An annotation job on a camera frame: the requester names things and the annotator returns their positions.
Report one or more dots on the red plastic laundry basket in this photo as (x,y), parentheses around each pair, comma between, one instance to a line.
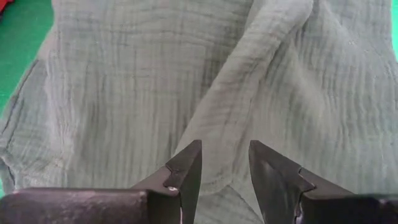
(4,3)

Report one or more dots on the dark green garment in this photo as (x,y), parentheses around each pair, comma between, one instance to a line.
(155,77)

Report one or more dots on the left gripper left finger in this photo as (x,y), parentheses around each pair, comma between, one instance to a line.
(140,205)

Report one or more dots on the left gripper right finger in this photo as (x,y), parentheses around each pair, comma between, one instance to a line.
(286,199)

